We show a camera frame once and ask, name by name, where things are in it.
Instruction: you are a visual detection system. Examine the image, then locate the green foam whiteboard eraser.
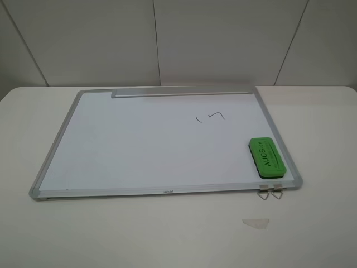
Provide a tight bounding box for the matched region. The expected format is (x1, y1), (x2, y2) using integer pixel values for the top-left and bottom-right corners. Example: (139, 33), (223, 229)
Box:
(248, 137), (284, 179)

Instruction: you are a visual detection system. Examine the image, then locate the white aluminium-framed whiteboard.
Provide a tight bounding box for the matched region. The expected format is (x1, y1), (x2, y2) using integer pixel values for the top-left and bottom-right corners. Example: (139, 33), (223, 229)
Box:
(29, 84), (303, 200)

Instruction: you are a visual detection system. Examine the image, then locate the left metal hanging clip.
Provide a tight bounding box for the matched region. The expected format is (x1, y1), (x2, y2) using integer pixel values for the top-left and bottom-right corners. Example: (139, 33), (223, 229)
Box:
(257, 185), (270, 200)

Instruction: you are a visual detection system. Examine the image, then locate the metal hanging clip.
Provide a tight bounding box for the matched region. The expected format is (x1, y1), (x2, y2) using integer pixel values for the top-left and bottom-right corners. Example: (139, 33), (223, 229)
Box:
(271, 184), (283, 200)
(257, 185), (270, 200)

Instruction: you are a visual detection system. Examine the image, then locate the right metal hanging clip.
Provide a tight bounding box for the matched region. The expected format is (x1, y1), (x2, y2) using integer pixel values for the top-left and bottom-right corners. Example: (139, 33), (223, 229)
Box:
(271, 184), (283, 200)

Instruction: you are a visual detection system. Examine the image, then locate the clear tape scrap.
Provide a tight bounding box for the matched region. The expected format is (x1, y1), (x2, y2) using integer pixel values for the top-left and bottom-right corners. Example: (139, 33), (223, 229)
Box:
(242, 218), (269, 229)

